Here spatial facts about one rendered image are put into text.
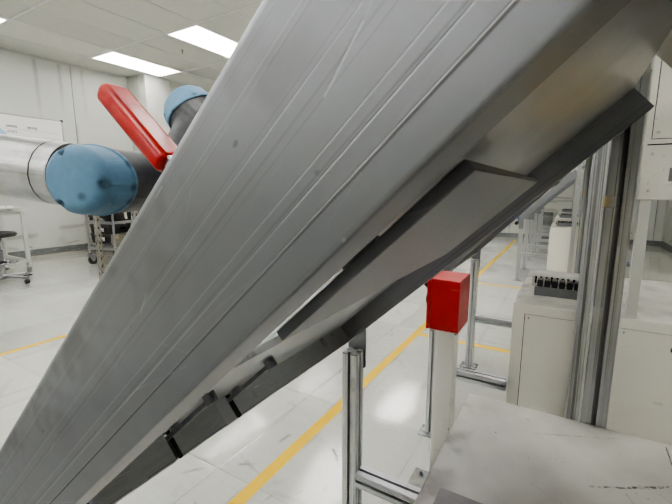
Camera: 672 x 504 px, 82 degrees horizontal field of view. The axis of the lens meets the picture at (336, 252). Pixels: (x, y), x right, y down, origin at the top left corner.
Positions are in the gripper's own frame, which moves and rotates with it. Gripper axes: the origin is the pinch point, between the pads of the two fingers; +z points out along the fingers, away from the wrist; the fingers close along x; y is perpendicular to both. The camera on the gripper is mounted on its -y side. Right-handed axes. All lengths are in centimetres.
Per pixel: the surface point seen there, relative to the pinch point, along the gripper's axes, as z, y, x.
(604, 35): 9.0, 28.0, -9.3
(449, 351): 17, -36, 72
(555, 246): 41, -38, 438
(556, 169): 9.7, 20.8, 36.0
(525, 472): 34.4, -16.7, 18.6
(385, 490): 26, -59, 38
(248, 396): -3.9, -32.5, 3.4
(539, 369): 46, -38, 113
